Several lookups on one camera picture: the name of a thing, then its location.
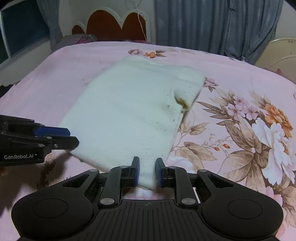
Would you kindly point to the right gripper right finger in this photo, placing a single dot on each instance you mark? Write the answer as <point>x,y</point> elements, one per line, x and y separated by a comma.
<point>165,175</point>

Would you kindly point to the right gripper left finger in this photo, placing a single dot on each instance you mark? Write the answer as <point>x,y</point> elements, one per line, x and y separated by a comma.
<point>131,173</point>

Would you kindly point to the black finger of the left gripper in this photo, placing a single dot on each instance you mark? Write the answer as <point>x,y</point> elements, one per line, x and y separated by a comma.
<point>62,142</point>

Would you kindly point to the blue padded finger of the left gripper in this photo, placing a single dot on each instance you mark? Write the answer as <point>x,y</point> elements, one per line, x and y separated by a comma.
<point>41,131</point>

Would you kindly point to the white knitted garment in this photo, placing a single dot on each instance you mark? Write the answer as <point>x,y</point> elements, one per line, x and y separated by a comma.
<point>133,109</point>

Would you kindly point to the dark window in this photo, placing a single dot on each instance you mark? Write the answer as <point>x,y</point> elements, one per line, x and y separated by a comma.
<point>22,26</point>

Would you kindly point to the red white heart headboard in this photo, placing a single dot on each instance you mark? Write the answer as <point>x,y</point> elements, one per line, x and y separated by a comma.
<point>107,25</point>

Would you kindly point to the cream round folding table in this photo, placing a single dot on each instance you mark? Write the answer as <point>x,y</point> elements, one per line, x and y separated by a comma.
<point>279,57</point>

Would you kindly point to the blue grey curtain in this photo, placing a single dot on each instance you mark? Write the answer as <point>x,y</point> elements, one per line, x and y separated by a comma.
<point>235,28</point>

